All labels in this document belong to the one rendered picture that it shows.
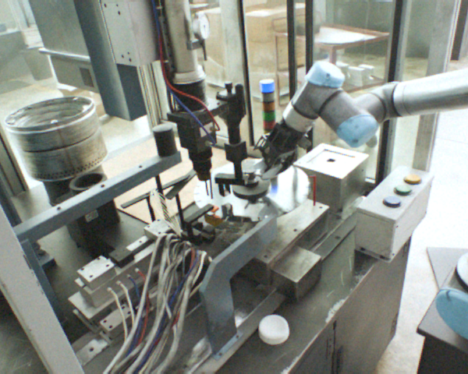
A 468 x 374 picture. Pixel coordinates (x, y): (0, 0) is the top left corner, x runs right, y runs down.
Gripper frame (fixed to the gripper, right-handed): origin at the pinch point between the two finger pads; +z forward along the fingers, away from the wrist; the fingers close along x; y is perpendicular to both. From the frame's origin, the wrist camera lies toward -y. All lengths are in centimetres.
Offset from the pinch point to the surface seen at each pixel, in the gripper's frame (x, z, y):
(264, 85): -26.3, -8.4, -17.8
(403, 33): -5, -40, -34
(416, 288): 56, 61, -101
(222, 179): -3.4, 0.8, 13.0
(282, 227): 13.1, 8.4, -0.8
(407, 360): 72, 60, -62
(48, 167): -54, 43, 34
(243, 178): -0.1, -2.4, 9.9
